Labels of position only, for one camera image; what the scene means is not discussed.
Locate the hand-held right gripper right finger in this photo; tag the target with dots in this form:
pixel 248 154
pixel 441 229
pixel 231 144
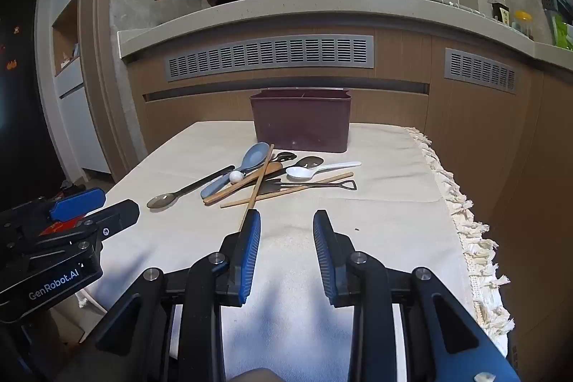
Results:
pixel 324 252

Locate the shovel-shaped metal spoon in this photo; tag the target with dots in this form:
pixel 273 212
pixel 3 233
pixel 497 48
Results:
pixel 268 187

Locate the wooden kitchen cabinet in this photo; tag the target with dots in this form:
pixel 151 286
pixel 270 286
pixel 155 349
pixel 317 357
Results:
pixel 403 109

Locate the jar with yellow lid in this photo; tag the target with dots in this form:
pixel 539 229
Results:
pixel 523 26

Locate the blue plastic rice spoon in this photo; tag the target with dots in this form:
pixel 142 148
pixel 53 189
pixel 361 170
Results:
pixel 255 156

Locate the beige kitchen countertop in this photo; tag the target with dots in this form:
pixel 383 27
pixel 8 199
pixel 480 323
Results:
pixel 313 13

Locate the maroon plastic utensil container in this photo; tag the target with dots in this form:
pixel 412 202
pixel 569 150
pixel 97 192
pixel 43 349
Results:
pixel 300 122

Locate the white plastic spoon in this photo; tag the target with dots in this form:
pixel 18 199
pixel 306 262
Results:
pixel 297 172

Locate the large grey vent grille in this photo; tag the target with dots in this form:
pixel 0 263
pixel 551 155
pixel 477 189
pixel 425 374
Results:
pixel 268 56

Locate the wooden spoon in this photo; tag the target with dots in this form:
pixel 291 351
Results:
pixel 232 189

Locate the dark bottle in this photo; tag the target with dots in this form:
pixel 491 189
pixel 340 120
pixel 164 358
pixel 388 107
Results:
pixel 500 13

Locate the small white round utensil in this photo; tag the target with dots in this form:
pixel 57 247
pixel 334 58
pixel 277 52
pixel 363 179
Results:
pixel 236 177

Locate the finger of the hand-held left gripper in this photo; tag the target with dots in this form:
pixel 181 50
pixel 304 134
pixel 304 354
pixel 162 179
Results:
pixel 76 203
pixel 117 215

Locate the wooden chopstick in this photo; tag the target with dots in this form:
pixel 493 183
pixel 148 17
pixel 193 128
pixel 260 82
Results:
pixel 331 178
pixel 260 179

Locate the cream fringed tablecloth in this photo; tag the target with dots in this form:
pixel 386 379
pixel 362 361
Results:
pixel 380 194

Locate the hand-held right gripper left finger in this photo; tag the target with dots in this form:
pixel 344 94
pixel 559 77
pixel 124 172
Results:
pixel 249 256

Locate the small metal utensil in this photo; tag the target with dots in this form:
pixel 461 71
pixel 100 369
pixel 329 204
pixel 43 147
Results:
pixel 286 156

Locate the white shelf cabinet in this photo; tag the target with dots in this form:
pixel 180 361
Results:
pixel 80 127

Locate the small grey vent grille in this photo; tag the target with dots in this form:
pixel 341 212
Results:
pixel 479 71

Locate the green packet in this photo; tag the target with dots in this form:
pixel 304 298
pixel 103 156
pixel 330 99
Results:
pixel 562 33

